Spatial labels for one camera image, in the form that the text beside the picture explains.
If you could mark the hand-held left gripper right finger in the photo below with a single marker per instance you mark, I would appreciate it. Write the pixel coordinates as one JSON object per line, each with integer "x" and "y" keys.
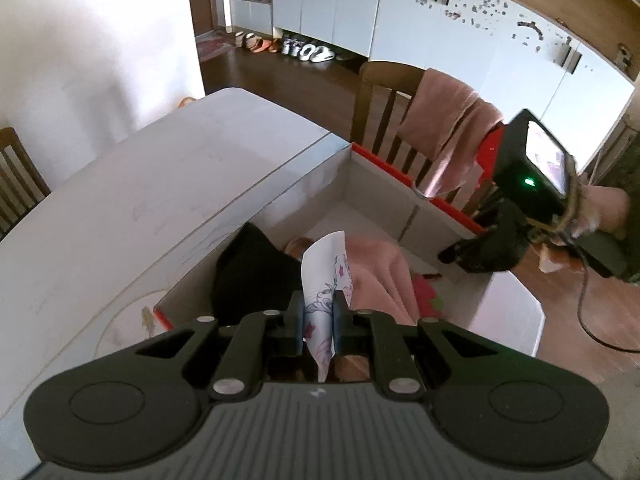
{"x": 337, "y": 322}

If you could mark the person's dark clothing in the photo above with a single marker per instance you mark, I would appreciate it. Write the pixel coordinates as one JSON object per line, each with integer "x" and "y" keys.
{"x": 627, "y": 157}

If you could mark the patterned rug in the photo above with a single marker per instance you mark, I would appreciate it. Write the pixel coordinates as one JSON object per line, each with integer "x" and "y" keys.
{"x": 212, "y": 47}

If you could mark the row of shoes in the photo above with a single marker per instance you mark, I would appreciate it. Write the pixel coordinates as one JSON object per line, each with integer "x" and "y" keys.
{"x": 300, "y": 50}

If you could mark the floral printed packet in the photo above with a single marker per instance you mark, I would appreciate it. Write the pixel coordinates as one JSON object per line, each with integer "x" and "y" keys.
{"x": 322, "y": 270}

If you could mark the tan chair back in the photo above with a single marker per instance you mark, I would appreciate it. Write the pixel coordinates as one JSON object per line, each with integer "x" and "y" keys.
{"x": 187, "y": 102}

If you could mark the pink fringed scarf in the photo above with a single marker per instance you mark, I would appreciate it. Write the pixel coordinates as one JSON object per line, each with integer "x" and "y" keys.
{"x": 445, "y": 120}

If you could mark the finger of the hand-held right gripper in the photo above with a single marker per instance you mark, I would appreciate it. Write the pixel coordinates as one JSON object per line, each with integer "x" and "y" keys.
{"x": 489, "y": 212}
{"x": 485, "y": 255}

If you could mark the dark wooden chair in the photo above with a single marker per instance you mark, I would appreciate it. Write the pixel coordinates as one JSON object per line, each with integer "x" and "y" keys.
{"x": 380, "y": 85}

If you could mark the red cardboard box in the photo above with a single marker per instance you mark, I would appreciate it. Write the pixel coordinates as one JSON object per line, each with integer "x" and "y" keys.
{"x": 380, "y": 195}

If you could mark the black cloth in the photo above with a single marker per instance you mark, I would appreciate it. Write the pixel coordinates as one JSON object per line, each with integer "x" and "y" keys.
{"x": 255, "y": 270}

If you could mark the pink plush fruit toy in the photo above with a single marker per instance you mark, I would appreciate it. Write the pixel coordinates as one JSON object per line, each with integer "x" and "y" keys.
{"x": 425, "y": 300}

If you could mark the brown wooden chair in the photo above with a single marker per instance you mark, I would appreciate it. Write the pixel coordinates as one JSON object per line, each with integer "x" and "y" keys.
{"x": 20, "y": 170}

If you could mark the person's right hand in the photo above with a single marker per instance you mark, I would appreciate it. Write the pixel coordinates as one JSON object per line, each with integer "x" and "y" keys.
{"x": 605, "y": 207}

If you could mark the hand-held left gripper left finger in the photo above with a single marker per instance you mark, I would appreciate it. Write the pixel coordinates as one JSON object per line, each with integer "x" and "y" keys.
{"x": 298, "y": 322}

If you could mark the white cabinet row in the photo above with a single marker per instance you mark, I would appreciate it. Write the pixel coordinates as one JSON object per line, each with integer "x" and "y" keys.
{"x": 430, "y": 25}

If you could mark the pink fleece garment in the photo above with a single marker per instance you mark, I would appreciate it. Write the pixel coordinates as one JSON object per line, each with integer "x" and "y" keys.
{"x": 380, "y": 275}

